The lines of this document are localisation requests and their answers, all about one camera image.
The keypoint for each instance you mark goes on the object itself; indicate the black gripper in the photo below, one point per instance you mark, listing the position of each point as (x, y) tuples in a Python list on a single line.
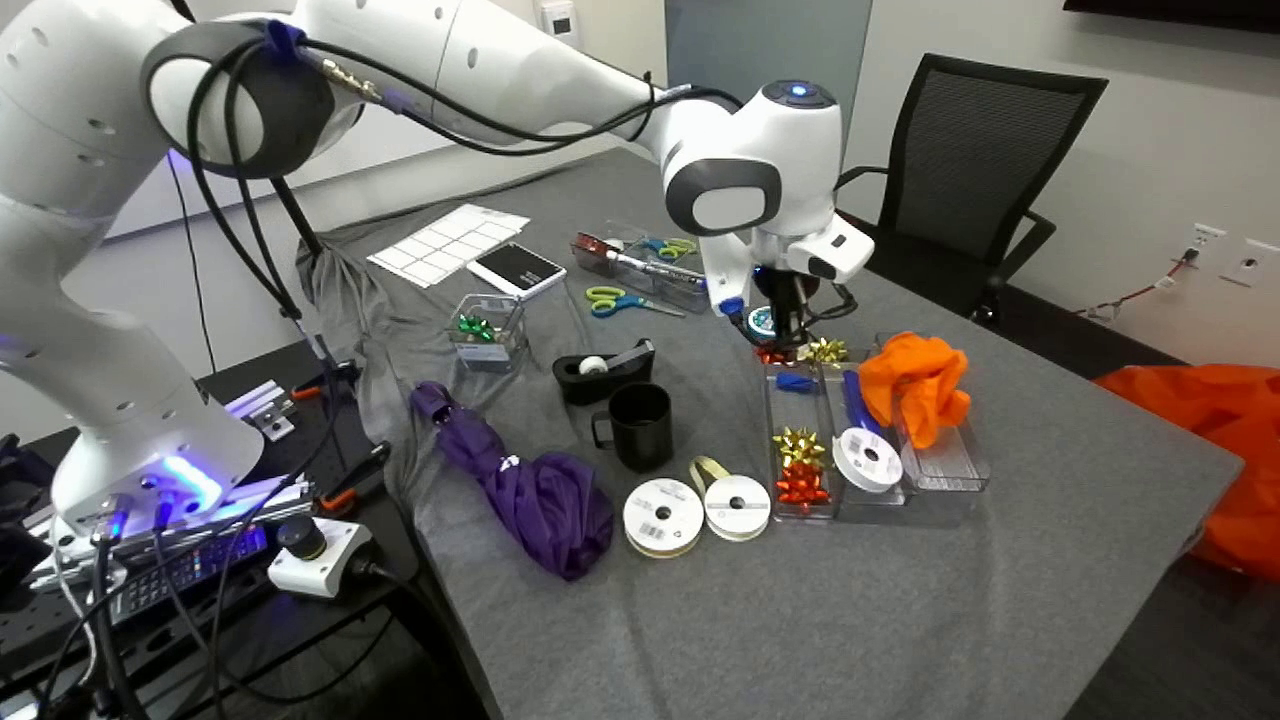
[(786, 284)]

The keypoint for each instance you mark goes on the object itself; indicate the red ribbon bow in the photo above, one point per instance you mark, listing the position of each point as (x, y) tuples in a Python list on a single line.
[(801, 485), (773, 356)]

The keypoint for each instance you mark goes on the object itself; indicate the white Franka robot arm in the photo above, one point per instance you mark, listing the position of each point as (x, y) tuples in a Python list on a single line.
[(83, 266)]

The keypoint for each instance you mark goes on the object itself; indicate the gold ribbon bow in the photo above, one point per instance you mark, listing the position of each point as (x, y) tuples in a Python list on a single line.
[(829, 353)]

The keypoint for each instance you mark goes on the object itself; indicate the blue ribbon bow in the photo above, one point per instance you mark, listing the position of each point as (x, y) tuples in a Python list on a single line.
[(797, 380)]

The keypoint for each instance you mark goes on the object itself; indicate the blue ribbon strip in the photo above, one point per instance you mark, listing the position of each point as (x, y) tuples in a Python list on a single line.
[(858, 402)]

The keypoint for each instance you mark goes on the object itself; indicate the gold bow in tray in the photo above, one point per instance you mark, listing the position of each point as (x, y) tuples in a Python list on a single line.
[(801, 444)]

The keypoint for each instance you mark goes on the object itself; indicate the white spool with purple ribbon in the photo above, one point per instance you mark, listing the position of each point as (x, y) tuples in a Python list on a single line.
[(871, 461)]

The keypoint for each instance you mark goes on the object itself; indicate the clear tray with pens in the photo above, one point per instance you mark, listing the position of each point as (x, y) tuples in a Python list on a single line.
[(642, 272)]

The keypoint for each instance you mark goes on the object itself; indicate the small white ribbon spool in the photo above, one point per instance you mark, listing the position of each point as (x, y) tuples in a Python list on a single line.
[(736, 511)]

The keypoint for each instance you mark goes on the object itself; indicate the clear tray with bows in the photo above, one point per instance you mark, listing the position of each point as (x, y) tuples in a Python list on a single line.
[(801, 515)]

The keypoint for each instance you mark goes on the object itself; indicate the clear tray with spool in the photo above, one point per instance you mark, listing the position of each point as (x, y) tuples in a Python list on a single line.
[(865, 503)]

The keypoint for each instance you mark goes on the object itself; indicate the clear tray under orange cloth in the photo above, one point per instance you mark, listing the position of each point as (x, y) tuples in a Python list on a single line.
[(948, 467)]

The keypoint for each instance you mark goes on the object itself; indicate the large white ribbon spool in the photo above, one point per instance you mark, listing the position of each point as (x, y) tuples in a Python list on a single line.
[(662, 516)]

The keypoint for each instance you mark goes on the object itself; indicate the small clear plastic tray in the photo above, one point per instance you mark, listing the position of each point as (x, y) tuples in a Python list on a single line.
[(485, 353)]

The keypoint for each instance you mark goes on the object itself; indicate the green ribbon bow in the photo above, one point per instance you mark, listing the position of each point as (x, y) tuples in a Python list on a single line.
[(472, 328)]

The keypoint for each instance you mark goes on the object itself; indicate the orange tissue cloth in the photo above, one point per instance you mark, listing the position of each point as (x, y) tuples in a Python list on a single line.
[(915, 380)]

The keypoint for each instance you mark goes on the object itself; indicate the black mug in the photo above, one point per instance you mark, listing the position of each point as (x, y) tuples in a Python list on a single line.
[(646, 425)]

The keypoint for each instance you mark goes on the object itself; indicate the black tape dispenser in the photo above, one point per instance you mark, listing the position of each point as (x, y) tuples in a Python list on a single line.
[(585, 380)]

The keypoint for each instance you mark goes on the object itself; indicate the black mesh office chair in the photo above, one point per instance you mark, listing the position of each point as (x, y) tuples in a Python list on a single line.
[(985, 147)]

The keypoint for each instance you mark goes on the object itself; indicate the grey tablecloth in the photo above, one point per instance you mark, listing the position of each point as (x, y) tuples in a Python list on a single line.
[(801, 603)]

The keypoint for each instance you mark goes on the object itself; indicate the black tablet device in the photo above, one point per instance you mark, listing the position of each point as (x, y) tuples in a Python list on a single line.
[(516, 271)]

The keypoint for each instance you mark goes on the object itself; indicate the purple folded umbrella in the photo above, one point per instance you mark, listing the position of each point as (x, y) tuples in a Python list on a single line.
[(544, 505)]

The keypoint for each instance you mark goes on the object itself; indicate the white label sheets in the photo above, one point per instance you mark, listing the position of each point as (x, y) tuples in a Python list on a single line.
[(444, 245)]

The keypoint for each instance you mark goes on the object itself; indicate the orange bag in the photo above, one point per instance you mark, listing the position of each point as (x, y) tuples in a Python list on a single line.
[(1234, 443)]

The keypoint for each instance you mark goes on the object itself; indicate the white emergency stop box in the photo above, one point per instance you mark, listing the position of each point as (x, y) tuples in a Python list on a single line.
[(320, 560)]

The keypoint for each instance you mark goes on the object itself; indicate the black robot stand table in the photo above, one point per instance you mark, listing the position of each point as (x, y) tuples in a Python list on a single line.
[(332, 655)]

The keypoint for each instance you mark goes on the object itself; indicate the white wall thermostat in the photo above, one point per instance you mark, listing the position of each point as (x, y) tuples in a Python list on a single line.
[(563, 16)]

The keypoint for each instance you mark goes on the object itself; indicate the white wall outlet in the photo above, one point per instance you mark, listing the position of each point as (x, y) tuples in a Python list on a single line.
[(1243, 256)]

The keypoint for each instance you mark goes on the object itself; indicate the black camera tripod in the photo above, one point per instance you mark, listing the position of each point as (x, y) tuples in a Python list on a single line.
[(300, 221)]

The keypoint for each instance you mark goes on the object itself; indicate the black wall television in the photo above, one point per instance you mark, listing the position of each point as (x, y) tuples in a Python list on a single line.
[(1174, 11)]

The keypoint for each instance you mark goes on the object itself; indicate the silver metal bracket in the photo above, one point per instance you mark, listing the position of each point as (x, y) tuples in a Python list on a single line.
[(262, 404)]

